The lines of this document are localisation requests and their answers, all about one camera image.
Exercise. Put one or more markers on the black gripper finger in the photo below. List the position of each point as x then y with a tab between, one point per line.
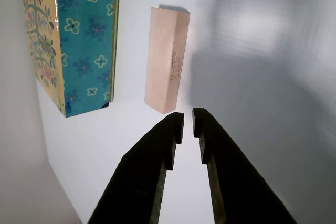
236	182
141	176

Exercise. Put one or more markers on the wooden Jenga block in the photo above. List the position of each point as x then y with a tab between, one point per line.
160	61

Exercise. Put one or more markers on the floral yellow and teal box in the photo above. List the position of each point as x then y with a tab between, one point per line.
84	40

